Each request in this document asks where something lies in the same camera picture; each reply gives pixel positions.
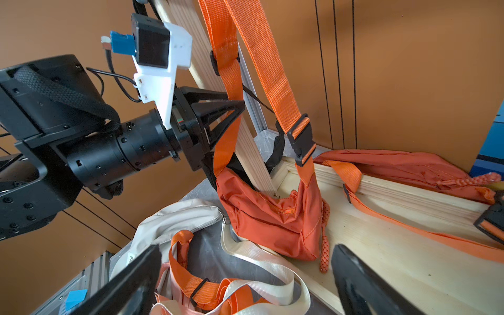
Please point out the black strap bag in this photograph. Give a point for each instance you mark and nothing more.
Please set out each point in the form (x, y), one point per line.
(279, 141)

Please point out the blue sponge block left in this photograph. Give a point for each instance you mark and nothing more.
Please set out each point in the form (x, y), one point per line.
(73, 300)

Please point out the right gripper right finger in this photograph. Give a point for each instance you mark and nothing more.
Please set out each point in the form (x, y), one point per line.
(361, 290)

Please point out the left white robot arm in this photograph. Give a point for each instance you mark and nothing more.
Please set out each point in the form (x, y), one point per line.
(68, 138)

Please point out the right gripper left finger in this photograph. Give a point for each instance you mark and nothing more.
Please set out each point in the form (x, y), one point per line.
(132, 291)

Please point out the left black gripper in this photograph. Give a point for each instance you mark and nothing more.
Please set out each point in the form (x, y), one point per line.
(199, 118)

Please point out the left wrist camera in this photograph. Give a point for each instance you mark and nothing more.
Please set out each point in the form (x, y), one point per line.
(158, 50)

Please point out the beige crescent bag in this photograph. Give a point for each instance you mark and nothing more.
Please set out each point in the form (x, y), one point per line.
(216, 254)

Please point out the wooden clothes rack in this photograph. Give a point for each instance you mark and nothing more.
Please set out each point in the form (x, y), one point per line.
(420, 242)

